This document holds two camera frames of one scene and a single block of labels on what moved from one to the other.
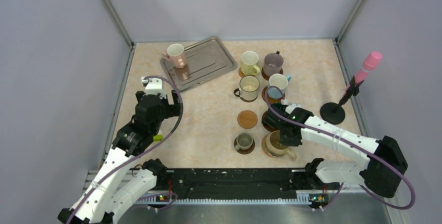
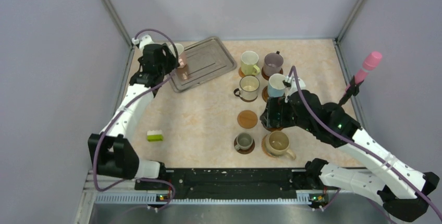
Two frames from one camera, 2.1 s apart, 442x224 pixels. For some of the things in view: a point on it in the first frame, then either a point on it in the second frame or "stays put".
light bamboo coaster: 247,119 stays put
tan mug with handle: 274,147 stays put
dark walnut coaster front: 244,151 stays put
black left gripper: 172,109 to 170,60
